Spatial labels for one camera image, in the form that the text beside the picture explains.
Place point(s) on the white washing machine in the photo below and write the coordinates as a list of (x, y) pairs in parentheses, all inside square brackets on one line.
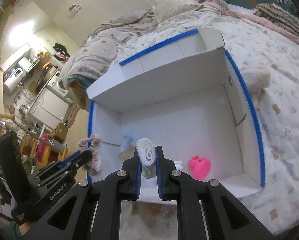
[(56, 85)]

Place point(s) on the beige fluffy plush toy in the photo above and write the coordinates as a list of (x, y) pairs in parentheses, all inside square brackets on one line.
[(257, 77)]

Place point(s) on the white box with blue edges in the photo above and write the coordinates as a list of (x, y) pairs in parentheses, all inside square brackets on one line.
[(186, 95)]

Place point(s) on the striped knit blanket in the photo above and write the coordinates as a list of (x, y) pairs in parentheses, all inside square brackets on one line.
[(278, 16)]

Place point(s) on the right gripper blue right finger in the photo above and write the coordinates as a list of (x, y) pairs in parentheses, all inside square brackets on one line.
[(160, 183)]

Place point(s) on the light blue fluffy sock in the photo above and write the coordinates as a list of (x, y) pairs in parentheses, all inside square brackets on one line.
[(128, 141)]

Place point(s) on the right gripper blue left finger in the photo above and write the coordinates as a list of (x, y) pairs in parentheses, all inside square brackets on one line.
[(138, 174)]

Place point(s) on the person's left hand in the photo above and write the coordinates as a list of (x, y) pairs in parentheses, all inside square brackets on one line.
[(15, 231)]

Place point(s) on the white sock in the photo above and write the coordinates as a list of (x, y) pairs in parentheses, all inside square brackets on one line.
[(146, 150)]

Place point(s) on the beige crumpled duvet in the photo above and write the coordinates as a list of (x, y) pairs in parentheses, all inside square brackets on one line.
[(99, 50)]

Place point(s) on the white rice cooker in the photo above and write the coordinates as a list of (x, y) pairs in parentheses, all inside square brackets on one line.
[(13, 80)]

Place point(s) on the white cabinet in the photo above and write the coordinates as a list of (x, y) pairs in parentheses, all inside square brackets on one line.
[(47, 109)]

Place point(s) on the pink rubber duck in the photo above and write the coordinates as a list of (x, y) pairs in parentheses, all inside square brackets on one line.
[(200, 167)]

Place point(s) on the cardboard box on floor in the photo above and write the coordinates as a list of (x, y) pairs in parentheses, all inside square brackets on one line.
[(59, 133)]

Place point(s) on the cream lace pillow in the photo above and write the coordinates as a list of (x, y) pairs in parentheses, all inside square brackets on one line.
[(165, 9)]

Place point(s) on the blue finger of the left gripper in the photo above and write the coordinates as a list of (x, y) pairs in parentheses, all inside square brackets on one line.
[(78, 159)]

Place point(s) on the patterned white bed blanket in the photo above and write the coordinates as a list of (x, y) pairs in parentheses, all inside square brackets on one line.
[(250, 38)]

